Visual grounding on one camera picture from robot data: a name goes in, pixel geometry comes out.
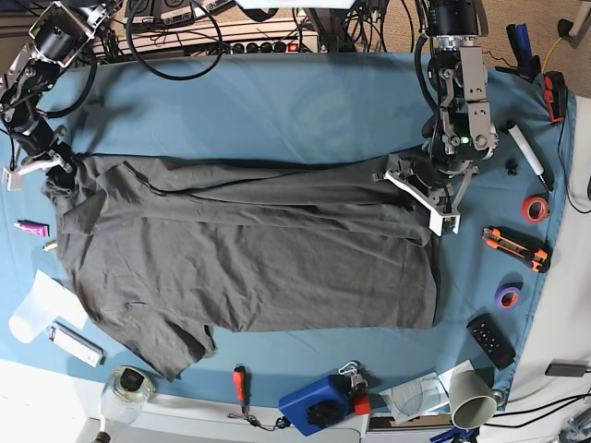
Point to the white rectangular device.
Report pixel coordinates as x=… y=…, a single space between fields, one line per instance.
x=76 y=345

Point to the small black plastic clip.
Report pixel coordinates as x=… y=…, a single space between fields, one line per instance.
x=511 y=167

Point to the orange black clamp tool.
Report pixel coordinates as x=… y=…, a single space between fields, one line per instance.
x=556 y=95

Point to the black power adapter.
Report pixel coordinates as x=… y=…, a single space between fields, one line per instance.
x=563 y=368

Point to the blue black clamp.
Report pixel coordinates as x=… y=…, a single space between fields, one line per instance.
x=528 y=66

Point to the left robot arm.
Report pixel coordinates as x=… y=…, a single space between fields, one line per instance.
x=460 y=133

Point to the black remote control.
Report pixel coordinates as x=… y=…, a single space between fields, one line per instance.
x=492 y=340

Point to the purple tape roll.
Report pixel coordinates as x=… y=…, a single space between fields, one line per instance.
x=508 y=295

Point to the dark grey T-shirt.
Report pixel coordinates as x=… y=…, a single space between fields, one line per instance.
x=161 y=251

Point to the blue box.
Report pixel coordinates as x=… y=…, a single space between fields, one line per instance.
x=318 y=406

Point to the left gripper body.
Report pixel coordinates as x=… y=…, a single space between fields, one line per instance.
x=441 y=191

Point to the white marker pen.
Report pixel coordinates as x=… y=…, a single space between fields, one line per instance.
x=527 y=150

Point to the orange black utility knife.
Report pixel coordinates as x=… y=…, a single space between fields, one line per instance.
x=530 y=251

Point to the grey paper cup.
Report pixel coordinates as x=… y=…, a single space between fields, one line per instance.
x=471 y=400

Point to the black power strip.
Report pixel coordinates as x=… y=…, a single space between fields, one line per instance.
x=264 y=47

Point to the silver carabiner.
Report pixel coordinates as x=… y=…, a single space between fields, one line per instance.
x=350 y=369

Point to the red handled screwdriver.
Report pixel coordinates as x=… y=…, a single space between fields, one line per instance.
x=241 y=380

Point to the pink tube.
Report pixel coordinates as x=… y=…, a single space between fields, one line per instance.
x=40 y=229

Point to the white paper sheet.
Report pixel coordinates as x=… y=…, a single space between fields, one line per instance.
x=46 y=301

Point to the blue table cloth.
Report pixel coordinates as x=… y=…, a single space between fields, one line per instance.
x=324 y=109

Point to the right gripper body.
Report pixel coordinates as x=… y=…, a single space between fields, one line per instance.
x=48 y=152

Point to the red tape roll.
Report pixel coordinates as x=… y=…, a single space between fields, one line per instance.
x=535 y=209

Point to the clear glass jar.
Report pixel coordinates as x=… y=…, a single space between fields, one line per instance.
x=124 y=397

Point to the small red cube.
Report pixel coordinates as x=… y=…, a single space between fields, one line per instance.
x=361 y=405

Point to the printed paper sheet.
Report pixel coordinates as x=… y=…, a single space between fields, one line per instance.
x=421 y=396

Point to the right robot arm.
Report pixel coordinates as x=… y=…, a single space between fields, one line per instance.
x=62 y=32

